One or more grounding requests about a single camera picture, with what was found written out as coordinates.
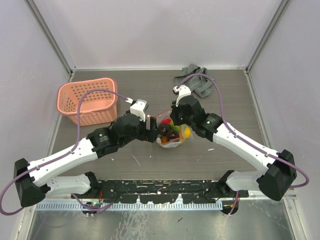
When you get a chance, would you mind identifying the yellow lemon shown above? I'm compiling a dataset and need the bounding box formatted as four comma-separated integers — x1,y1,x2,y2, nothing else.
182,127,192,139

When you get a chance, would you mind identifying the green lime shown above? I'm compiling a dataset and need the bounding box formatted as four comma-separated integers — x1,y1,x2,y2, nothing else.
170,120,180,133

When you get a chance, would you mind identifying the red apple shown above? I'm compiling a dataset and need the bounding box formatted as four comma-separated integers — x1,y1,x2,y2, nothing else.
160,118,172,125

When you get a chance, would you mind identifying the clear zip top bag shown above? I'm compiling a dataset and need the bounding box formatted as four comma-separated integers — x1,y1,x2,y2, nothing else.
154,109,192,149

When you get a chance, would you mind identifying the dark brown round fruit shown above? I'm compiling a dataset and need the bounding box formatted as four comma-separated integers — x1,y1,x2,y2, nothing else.
158,122,172,135

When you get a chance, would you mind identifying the red yellow mango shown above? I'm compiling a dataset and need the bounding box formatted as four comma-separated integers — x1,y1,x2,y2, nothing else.
160,136,176,145

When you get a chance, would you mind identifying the pink plastic basket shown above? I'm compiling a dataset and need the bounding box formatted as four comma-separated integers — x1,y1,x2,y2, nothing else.
56,77,118,126

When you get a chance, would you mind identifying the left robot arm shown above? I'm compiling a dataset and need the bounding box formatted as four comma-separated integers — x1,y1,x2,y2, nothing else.
13,112,158,208

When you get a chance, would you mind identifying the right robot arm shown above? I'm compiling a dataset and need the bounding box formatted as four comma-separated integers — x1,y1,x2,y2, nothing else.
170,95,297,201

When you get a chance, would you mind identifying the grey crumpled cloth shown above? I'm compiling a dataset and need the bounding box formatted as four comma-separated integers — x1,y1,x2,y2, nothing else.
173,63,213,98

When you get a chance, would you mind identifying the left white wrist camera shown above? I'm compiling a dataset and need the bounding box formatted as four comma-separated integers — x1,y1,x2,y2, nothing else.
125,97,149,122

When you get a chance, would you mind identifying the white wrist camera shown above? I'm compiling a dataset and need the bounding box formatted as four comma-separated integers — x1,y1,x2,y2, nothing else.
125,97,149,122
173,84,192,107

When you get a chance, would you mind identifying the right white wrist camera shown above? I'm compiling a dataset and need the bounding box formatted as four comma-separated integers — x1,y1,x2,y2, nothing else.
173,84,192,107

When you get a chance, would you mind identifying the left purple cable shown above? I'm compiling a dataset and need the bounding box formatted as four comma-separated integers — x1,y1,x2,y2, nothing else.
0,89,135,216

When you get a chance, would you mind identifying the purple cable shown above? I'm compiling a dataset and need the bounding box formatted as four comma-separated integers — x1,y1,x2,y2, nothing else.
0,89,135,216
174,73,310,216

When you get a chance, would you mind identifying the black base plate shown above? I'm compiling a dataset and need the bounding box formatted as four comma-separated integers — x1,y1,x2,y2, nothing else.
76,180,236,204

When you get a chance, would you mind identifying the grey cable duct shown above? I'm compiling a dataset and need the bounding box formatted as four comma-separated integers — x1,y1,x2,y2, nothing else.
35,200,223,212

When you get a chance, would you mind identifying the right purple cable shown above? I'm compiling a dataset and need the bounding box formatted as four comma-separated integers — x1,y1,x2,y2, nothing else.
174,73,310,216

